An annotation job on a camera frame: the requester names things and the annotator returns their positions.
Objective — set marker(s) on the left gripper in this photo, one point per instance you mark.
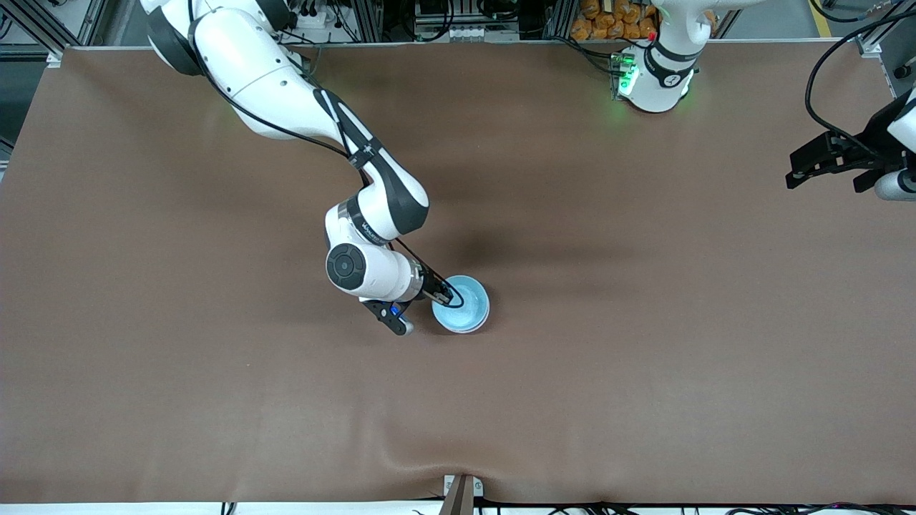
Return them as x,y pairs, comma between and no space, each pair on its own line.
856,151

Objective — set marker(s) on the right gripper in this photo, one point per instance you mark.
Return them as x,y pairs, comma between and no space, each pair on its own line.
429,282

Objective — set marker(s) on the blue bowl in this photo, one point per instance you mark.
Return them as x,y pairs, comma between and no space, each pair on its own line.
469,315

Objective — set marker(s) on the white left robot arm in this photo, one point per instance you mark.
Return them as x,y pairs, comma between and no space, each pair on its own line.
658,86

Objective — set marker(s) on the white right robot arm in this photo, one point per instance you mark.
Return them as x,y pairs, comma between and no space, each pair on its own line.
272,93

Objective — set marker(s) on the brown table mat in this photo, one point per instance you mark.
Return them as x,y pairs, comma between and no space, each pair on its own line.
458,400

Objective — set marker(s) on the orange items pile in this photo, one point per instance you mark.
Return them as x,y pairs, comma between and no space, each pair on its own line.
608,20

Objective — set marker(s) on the white power strip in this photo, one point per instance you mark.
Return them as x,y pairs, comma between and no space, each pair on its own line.
308,18

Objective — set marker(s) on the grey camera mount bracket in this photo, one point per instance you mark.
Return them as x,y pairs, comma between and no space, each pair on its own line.
461,493

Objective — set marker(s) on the aluminium frame post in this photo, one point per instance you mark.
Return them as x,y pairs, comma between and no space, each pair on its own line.
363,18
558,18

